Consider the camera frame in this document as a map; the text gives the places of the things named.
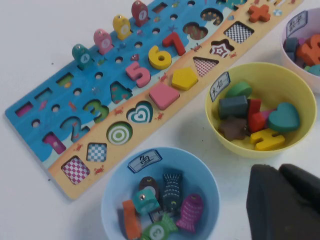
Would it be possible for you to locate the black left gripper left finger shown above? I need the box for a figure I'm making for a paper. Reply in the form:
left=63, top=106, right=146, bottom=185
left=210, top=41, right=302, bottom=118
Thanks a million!
left=246, top=163, right=320, bottom=240

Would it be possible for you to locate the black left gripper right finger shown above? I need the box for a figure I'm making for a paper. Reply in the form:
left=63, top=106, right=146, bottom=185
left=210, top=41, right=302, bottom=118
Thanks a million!
left=278, top=163, right=320, bottom=213

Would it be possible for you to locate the teal wooden heart piece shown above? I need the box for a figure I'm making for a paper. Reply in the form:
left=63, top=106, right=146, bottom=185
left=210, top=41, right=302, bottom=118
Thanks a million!
left=267, top=101, right=301, bottom=133

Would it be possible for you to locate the yellow wooden equals piece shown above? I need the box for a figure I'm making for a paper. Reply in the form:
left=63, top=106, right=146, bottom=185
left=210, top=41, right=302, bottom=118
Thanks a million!
left=249, top=128, right=286, bottom=152

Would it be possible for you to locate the red wooden shape piece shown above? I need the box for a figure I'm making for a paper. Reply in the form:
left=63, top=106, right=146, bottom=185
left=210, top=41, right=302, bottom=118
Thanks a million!
left=252, top=111, right=270, bottom=133
left=247, top=98, right=262, bottom=133

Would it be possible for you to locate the magenta wooden square piece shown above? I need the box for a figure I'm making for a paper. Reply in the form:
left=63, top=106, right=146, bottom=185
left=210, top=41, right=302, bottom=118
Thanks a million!
left=259, top=109, right=276, bottom=121

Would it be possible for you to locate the light blue plastic bowl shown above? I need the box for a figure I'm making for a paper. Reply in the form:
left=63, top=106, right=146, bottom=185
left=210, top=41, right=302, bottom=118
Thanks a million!
left=100, top=146, right=221, bottom=240

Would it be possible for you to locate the yellow plastic bowl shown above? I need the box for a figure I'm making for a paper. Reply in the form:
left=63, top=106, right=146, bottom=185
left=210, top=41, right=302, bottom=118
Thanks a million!
left=204, top=62, right=317, bottom=159

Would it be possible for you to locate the pink plastic bowl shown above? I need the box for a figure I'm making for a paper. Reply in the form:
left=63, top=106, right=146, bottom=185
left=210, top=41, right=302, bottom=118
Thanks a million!
left=280, top=7, right=320, bottom=95

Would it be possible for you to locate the green wooden round piece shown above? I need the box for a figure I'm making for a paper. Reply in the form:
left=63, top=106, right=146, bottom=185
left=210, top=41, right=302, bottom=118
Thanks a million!
left=224, top=80, right=253, bottom=99

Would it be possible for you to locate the paper label on yellow bowl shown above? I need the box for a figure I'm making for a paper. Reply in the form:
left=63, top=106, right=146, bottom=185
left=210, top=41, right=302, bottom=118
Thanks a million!
left=209, top=71, right=231, bottom=103

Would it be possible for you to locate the paper label on blue bowl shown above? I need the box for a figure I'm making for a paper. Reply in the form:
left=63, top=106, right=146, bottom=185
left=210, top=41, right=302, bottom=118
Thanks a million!
left=127, top=149, right=163, bottom=174

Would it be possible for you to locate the pink wooden trapezoid piece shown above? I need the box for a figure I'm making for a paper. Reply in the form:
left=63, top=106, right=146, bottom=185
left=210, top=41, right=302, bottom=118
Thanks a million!
left=148, top=83, right=181, bottom=111

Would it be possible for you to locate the yellow wooden pentagon piece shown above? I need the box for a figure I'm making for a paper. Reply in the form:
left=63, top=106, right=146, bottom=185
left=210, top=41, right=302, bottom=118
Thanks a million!
left=171, top=66, right=200, bottom=91

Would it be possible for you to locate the paper label on pink bowl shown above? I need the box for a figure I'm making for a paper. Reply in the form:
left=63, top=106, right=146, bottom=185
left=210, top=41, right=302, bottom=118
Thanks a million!
left=286, top=10, right=309, bottom=40

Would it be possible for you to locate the orange wooden plus piece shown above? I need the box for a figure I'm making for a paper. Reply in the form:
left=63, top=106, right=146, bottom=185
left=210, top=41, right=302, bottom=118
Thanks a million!
left=247, top=4, right=272, bottom=23

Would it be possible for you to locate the wooden number shape puzzle board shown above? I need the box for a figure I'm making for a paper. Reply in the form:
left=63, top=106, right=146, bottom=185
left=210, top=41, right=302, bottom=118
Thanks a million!
left=4, top=0, right=305, bottom=201

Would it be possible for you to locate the magenta wooden fish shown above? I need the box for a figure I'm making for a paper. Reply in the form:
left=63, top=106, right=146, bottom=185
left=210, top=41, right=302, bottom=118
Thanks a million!
left=175, top=193, right=205, bottom=234

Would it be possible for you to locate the dark navy wooden fish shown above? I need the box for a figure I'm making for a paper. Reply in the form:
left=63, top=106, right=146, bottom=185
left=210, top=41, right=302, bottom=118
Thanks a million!
left=159, top=168, right=185, bottom=212

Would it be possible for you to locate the dark slate wooden rectangle block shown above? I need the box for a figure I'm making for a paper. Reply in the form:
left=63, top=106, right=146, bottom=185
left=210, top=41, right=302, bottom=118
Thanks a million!
left=218, top=95, right=249, bottom=120

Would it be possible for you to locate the teal wooden number 4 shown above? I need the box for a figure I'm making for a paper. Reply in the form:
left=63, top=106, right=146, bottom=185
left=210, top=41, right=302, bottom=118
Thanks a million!
left=303, top=64, right=320, bottom=77

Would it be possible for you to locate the green wooden fish number 3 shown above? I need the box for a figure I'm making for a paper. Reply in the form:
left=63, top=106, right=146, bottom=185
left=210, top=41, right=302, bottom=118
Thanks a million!
left=141, top=212, right=179, bottom=240

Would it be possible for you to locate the brown wooden fish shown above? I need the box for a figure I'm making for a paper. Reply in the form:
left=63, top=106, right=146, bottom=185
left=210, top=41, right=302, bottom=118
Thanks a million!
left=138, top=176, right=160, bottom=198

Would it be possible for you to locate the teal wooden fish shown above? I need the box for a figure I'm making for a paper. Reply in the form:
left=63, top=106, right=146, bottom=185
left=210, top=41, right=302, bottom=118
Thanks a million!
left=131, top=188, right=161, bottom=217

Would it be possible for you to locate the orange wooden number 10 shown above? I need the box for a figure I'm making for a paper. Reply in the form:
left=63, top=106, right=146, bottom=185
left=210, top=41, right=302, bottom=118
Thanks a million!
left=296, top=34, right=320, bottom=67

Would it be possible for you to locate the slate grey wooden number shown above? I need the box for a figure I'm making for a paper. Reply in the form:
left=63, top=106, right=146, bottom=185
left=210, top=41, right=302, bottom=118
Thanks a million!
left=283, top=37, right=300, bottom=62

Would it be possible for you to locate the orange wooden fish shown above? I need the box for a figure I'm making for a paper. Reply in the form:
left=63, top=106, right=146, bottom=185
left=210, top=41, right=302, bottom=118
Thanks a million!
left=121, top=199, right=142, bottom=240

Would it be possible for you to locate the pink wooden number 5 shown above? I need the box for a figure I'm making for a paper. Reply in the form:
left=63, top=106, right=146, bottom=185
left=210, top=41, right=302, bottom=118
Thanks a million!
left=125, top=61, right=152, bottom=88

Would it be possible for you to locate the red wooden number 7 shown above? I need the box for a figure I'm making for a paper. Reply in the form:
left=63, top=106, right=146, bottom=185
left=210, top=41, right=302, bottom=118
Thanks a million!
left=162, top=32, right=187, bottom=56

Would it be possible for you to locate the yellow wooden number 6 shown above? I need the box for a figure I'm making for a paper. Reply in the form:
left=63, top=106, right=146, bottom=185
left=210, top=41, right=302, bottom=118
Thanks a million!
left=147, top=44, right=173, bottom=71

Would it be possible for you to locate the red fish peg number 7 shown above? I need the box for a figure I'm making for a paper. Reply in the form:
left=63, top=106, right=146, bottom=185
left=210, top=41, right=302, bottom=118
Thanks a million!
left=131, top=0, right=151, bottom=28

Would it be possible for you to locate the yellow fish peg number 6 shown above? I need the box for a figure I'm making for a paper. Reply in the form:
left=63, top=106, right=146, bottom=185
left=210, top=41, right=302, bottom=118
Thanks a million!
left=112, top=14, right=133, bottom=41

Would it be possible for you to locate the pink fish peg number 5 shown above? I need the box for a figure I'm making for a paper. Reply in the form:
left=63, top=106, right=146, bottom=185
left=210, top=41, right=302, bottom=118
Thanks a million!
left=93, top=28, right=114, bottom=56

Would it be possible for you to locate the teal fish peg number 4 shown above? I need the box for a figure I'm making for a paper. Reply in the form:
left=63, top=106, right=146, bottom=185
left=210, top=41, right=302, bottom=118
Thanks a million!
left=71, top=43, right=95, bottom=71

